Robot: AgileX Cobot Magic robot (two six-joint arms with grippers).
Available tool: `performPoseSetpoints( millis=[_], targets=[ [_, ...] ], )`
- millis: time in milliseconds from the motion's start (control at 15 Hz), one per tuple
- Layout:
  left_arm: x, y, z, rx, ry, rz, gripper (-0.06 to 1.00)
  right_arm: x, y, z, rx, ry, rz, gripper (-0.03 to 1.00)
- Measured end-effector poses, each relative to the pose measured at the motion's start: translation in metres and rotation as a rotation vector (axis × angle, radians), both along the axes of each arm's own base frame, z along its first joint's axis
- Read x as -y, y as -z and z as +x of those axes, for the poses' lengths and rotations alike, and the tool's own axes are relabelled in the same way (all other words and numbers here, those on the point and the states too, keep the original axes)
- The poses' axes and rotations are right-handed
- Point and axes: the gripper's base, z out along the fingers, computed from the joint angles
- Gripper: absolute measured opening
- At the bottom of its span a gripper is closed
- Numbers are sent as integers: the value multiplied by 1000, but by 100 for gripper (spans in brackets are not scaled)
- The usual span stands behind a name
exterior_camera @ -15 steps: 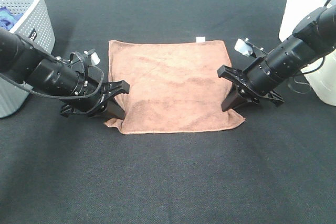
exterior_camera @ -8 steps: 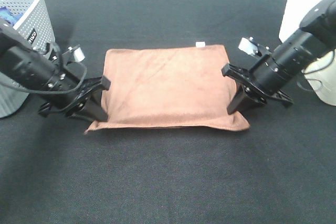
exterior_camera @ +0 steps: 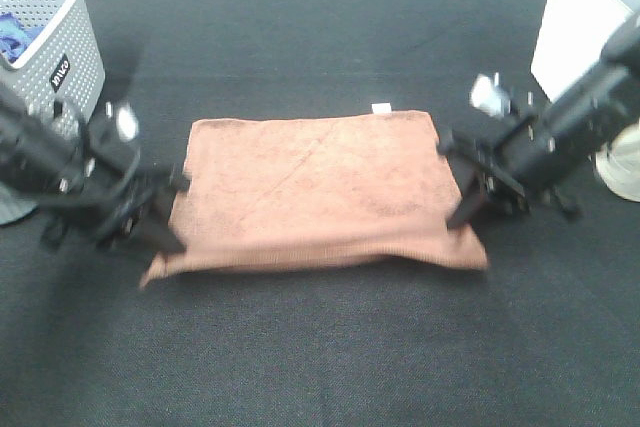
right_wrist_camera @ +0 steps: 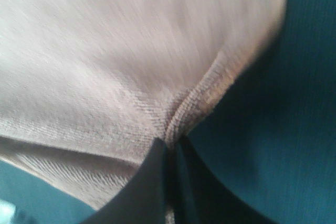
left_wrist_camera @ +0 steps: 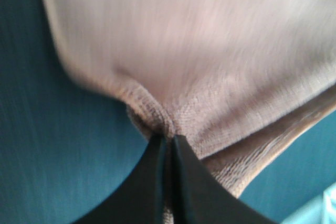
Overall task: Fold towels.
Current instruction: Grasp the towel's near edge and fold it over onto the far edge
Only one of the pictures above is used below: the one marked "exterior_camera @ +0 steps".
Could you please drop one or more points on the blue towel in basket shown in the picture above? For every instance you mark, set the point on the blue towel in basket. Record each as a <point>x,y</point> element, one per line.
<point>15,37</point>

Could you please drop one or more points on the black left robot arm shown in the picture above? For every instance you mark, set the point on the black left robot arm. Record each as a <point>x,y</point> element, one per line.
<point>38,163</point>

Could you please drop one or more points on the grey perforated laundry basket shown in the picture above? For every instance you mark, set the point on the grey perforated laundry basket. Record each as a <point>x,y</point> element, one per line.
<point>61,71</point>

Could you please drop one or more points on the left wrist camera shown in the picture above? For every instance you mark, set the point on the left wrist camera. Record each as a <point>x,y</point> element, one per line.
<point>123,117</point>

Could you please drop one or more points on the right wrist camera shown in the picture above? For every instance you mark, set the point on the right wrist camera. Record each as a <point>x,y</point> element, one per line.
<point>488,97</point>

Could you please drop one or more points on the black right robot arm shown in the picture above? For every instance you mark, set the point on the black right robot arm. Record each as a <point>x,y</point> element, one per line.
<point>605,99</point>

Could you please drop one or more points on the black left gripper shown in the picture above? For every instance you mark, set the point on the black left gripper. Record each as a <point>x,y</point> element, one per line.
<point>115,208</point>

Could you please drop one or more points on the white storage box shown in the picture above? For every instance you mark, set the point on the white storage box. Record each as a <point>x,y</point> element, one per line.
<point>570,38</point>

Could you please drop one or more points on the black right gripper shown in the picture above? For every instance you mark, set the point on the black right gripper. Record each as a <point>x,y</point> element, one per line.
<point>522,168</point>

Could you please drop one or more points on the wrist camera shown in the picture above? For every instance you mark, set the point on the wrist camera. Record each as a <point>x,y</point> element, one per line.
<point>123,117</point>
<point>488,97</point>

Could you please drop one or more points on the brown towel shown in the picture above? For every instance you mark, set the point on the brown towel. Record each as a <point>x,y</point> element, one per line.
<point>307,194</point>

